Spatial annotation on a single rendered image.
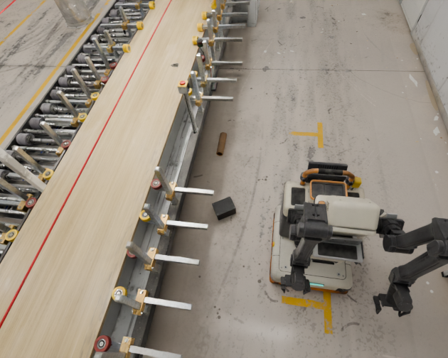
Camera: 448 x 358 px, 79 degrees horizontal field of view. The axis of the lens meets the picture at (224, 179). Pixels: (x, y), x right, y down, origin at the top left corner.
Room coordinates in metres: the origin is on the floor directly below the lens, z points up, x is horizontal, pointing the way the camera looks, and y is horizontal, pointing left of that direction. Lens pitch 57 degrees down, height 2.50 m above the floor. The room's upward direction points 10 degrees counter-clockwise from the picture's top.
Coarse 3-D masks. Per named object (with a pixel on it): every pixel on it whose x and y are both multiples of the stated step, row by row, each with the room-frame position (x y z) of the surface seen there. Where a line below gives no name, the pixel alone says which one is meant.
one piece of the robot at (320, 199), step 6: (318, 198) 0.61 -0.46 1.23; (324, 198) 0.60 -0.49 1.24; (378, 222) 0.44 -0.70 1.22; (378, 228) 0.42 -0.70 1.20; (336, 234) 0.46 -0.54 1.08; (342, 234) 0.45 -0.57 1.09; (348, 234) 0.44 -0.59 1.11; (354, 234) 0.43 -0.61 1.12; (360, 234) 0.42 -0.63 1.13; (312, 258) 0.44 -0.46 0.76; (318, 258) 0.43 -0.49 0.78
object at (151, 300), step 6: (144, 300) 0.35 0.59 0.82; (150, 300) 0.35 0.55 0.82; (156, 300) 0.34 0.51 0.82; (162, 300) 0.34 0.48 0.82; (168, 300) 0.33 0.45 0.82; (168, 306) 0.30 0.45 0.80; (174, 306) 0.29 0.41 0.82; (180, 306) 0.29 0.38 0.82; (186, 306) 0.28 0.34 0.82; (192, 306) 0.28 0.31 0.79
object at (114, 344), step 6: (114, 342) 0.16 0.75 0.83; (114, 348) 0.13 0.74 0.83; (132, 348) 0.12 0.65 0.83; (138, 348) 0.11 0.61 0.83; (144, 348) 0.11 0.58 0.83; (144, 354) 0.08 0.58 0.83; (150, 354) 0.08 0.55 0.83; (156, 354) 0.07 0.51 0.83; (162, 354) 0.07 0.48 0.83; (168, 354) 0.06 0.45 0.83; (174, 354) 0.06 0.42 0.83; (180, 354) 0.05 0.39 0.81
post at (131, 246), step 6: (126, 246) 0.56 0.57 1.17; (132, 246) 0.56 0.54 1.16; (138, 246) 0.58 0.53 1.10; (132, 252) 0.55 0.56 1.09; (138, 252) 0.55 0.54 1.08; (144, 252) 0.58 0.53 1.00; (138, 258) 0.56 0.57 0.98; (144, 258) 0.55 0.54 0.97; (150, 258) 0.58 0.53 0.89; (150, 264) 0.55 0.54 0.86; (156, 264) 0.57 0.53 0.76; (156, 270) 0.55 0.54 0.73
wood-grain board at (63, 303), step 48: (192, 0) 3.80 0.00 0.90; (144, 48) 2.89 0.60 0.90; (192, 48) 2.73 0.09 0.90; (144, 96) 2.10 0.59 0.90; (144, 144) 1.51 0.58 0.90; (48, 192) 1.20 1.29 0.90; (96, 192) 1.12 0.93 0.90; (144, 192) 1.05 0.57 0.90; (48, 240) 0.81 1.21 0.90; (96, 240) 0.75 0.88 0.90; (0, 288) 0.55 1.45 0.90; (48, 288) 0.50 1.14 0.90; (96, 288) 0.45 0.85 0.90; (0, 336) 0.28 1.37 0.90; (48, 336) 0.24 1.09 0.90; (96, 336) 0.20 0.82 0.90
